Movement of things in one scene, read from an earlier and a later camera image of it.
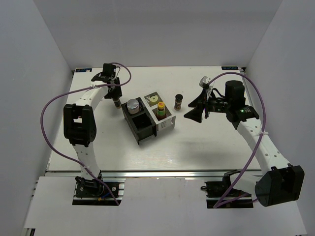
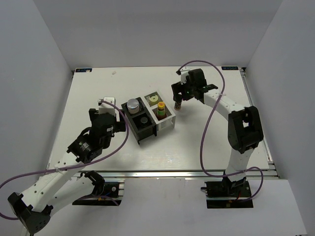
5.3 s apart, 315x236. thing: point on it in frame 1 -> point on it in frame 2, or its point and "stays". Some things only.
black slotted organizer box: x=141 y=124 stays
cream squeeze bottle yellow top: x=153 y=100 stays
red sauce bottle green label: x=161 y=112 stays
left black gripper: x=117 y=93 -> x=119 y=126
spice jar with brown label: x=178 y=102 stays
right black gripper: x=199 y=103 -> x=177 y=88
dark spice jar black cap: x=117 y=103 -> x=143 y=120
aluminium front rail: x=156 y=174 stays
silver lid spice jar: x=133 y=106 stays
